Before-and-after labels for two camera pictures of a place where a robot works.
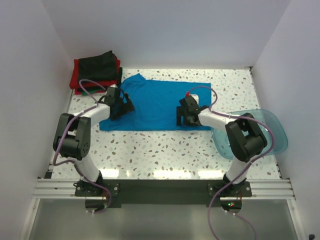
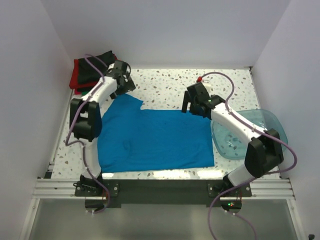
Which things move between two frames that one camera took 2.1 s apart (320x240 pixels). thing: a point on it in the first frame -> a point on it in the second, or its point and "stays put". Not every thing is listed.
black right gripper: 182,116 -> 186,102
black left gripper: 125,106 -> 127,85
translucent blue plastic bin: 277,140 stays put
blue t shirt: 155,104 -> 133,139
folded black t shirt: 101,67 stays put
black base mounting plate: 164,191 stays put
